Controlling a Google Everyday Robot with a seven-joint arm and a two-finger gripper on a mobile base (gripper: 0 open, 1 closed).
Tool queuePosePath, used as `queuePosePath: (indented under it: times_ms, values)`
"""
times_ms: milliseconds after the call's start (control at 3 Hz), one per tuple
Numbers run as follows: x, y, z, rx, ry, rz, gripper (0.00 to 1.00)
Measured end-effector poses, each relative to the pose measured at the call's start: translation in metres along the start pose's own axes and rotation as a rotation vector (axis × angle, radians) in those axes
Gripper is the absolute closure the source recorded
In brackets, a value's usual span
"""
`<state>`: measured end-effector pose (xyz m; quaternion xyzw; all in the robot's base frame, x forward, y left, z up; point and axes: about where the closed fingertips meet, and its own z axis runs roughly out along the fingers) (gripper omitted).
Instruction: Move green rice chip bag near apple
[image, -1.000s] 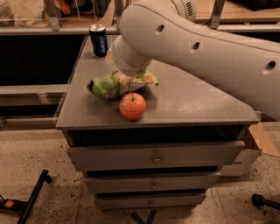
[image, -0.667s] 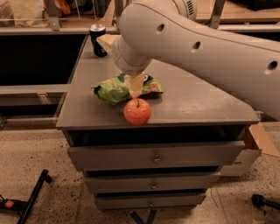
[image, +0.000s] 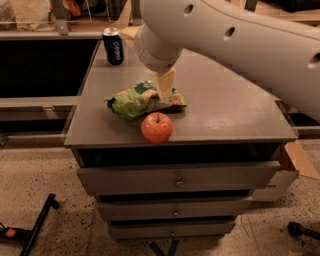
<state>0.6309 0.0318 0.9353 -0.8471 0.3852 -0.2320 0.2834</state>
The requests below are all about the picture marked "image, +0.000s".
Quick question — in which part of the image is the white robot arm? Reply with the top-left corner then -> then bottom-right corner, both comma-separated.
132,0 -> 320,121

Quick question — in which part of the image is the top grey drawer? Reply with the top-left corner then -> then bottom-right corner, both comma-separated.
77,161 -> 280,195

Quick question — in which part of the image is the grey drawer cabinet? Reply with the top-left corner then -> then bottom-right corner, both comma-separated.
65,49 -> 296,227

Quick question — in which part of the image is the red apple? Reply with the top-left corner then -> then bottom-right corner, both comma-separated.
141,112 -> 173,144

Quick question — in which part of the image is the green rice chip bag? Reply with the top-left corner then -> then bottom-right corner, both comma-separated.
104,80 -> 187,120

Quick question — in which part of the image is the grey drawer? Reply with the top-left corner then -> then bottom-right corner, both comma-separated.
77,161 -> 280,195
108,221 -> 235,240
97,197 -> 252,222

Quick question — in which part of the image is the black bar tool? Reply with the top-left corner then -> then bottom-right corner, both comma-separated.
0,193 -> 59,256

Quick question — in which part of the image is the black caster leg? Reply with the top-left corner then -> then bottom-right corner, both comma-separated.
287,222 -> 320,241

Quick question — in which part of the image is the cardboard box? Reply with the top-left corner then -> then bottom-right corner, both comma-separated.
252,140 -> 320,202

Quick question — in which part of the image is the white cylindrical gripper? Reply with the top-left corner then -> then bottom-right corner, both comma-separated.
119,25 -> 182,101

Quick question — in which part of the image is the blue pepsi can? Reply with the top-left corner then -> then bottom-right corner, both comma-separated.
102,27 -> 124,66

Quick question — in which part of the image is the bottom grey drawer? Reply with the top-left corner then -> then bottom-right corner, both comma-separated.
108,221 -> 235,240

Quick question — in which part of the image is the middle grey drawer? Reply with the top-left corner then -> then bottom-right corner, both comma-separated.
97,197 -> 252,222

